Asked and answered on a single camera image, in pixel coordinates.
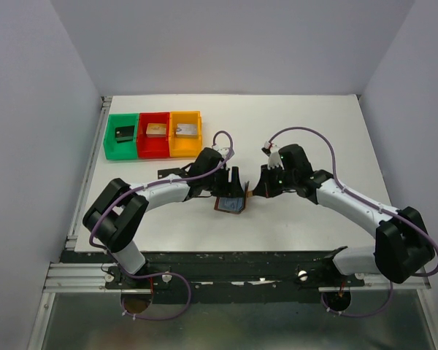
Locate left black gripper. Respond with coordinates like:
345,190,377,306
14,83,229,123
203,166,246,199

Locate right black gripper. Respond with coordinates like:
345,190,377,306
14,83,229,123
254,162,297,198

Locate brown leather card holder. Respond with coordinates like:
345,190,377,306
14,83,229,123
214,181,250,214

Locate black VIP card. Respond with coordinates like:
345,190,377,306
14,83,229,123
157,168,187,179

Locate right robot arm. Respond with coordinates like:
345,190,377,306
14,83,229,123
252,142,435,286

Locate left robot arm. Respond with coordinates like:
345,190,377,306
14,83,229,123
82,147,244,288

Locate silver card in yellow bin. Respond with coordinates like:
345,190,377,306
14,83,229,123
175,123,198,138

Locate gold card in red bin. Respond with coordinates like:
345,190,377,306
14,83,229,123
145,123,166,138

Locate black card in green bin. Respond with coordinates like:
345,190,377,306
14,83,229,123
115,125,135,143

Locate yellow plastic bin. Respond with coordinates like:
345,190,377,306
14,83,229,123
169,111,203,158

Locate red plastic bin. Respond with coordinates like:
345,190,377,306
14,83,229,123
136,112,170,159

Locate green plastic bin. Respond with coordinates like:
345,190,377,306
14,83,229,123
103,113,139,160

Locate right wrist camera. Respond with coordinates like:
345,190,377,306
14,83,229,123
261,141,284,170

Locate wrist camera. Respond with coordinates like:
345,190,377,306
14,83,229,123
212,144,234,160
261,141,284,170

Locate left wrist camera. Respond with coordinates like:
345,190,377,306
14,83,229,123
212,144,234,160

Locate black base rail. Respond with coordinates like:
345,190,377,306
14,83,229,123
105,247,388,306

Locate aluminium frame rail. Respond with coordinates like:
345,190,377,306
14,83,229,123
25,95,113,350

